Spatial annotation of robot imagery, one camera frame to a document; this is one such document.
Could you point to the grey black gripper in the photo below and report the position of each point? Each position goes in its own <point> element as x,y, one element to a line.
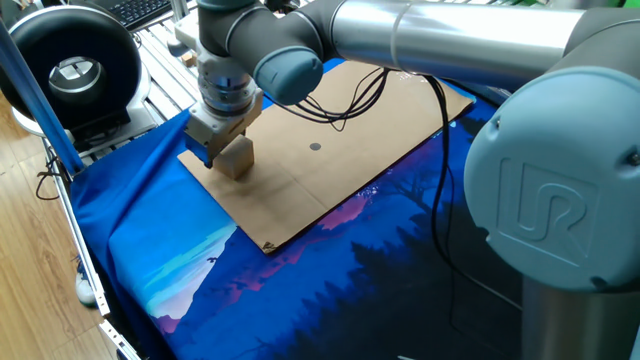
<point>220,130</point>

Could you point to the large wooden block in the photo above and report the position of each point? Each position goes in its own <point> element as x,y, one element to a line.
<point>237,160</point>

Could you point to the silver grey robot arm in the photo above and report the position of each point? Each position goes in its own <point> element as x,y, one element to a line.
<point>475,40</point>

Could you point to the blue landscape print cloth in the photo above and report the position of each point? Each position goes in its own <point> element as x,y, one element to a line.
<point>165,210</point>

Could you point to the brown cardboard sheet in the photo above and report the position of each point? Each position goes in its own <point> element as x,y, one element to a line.
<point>310,185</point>

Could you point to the tiny wooden cube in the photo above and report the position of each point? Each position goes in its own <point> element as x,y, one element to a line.
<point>188,60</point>

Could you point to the black keyboard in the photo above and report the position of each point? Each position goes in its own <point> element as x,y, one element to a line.
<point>140,10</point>

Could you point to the blue metal pole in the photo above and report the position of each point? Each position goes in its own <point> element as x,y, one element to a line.
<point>40,105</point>

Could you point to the white shoe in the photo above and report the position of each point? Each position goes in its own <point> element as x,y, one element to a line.
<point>85,292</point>

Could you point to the green object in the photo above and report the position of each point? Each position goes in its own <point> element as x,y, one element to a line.
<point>632,3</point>

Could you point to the aluminium bracket post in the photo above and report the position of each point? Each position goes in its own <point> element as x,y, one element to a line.
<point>176,7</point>

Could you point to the aluminium table frame rail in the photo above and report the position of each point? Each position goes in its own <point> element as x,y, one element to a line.
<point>100,300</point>

